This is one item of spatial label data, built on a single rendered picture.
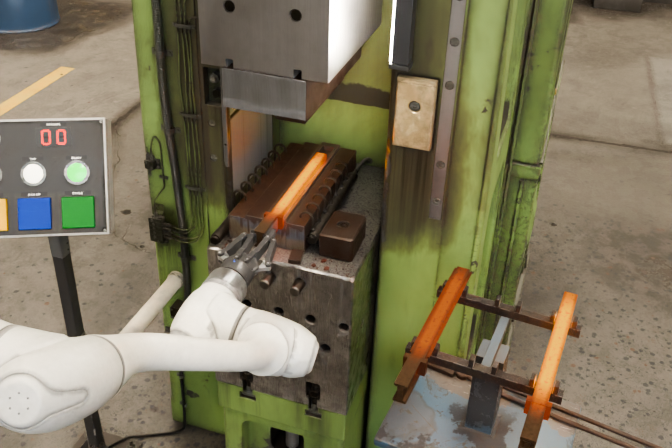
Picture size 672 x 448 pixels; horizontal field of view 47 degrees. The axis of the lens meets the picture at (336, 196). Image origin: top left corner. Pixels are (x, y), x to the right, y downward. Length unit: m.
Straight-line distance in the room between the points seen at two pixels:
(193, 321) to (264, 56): 0.58
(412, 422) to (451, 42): 0.84
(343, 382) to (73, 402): 1.09
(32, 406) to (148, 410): 1.81
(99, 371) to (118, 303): 2.19
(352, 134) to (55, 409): 1.42
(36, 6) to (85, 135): 4.40
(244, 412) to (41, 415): 1.28
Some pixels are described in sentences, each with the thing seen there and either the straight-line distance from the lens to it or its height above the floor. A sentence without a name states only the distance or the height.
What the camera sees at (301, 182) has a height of 1.01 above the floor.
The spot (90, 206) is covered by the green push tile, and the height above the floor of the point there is 1.02.
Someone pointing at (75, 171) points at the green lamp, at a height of 1.09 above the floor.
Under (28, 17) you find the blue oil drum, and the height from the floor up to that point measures 0.11.
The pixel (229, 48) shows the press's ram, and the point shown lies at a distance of 1.74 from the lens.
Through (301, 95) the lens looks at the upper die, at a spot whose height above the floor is 1.33.
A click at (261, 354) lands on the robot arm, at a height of 1.04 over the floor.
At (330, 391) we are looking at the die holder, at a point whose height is 0.54.
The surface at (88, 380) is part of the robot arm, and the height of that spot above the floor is 1.28.
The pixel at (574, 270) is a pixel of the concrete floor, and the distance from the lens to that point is 3.60.
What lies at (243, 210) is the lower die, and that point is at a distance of 1.95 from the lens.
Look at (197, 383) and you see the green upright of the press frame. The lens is 2.59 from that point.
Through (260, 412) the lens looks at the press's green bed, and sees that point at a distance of 2.24.
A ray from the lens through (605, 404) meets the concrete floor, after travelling 3.00.
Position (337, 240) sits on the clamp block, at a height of 0.97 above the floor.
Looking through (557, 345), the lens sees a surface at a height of 0.96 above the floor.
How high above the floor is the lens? 2.02
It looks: 31 degrees down
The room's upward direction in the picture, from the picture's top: 2 degrees clockwise
